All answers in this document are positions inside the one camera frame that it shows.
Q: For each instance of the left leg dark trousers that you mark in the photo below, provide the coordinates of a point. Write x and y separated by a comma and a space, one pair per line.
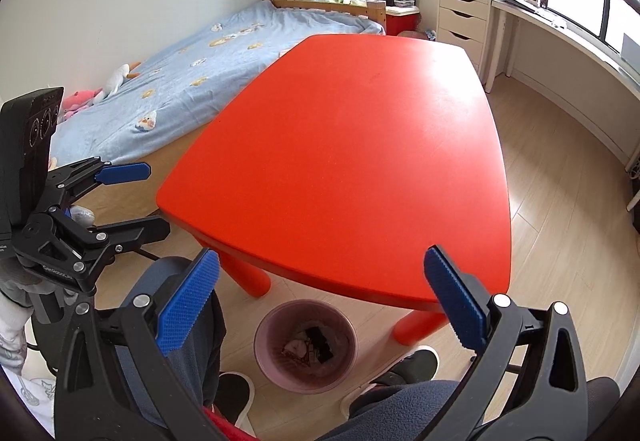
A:
190, 327

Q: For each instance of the black office chair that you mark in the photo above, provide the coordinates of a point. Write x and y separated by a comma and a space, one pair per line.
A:
603, 394

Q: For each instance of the red storage box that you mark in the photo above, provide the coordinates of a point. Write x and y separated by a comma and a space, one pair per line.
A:
399, 20

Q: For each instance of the white duck plush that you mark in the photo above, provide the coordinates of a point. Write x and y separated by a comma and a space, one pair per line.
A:
113, 82

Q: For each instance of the right black white shoe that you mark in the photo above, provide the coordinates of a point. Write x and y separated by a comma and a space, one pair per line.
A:
418, 366

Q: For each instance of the bed with blue sheet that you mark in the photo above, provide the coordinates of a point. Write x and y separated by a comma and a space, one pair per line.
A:
183, 87

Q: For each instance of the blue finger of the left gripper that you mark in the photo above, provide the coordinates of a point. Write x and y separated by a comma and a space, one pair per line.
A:
112, 174

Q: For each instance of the white drawer cabinet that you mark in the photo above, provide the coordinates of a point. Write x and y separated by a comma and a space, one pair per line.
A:
465, 23

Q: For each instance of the pink plush toy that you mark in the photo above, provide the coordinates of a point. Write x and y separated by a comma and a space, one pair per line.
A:
76, 102

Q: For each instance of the black white shoe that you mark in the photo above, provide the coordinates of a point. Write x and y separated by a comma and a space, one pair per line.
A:
418, 366
234, 398

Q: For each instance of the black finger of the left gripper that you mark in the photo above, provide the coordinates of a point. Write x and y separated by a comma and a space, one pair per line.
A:
132, 234

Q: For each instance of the right leg dark trousers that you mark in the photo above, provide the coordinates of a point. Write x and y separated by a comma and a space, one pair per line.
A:
393, 413

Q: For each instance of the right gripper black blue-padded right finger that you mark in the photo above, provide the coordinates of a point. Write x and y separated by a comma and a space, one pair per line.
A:
527, 381

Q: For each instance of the gloved left hand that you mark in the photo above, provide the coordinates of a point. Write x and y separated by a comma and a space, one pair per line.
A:
17, 285

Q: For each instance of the leg dark trousers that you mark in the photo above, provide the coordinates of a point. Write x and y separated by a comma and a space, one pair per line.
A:
190, 327
393, 413

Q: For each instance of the pink trash bin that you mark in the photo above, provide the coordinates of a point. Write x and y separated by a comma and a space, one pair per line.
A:
305, 346

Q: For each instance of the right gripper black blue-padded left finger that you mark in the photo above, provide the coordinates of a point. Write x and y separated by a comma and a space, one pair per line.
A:
93, 400

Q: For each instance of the left black white shoe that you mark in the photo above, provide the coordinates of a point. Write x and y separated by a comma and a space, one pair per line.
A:
234, 398

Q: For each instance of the red table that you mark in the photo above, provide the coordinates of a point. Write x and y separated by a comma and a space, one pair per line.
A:
341, 163

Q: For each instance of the black camera box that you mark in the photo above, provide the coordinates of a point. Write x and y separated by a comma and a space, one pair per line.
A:
27, 124

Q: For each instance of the white long desk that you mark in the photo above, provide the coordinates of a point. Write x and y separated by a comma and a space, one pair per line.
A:
568, 70

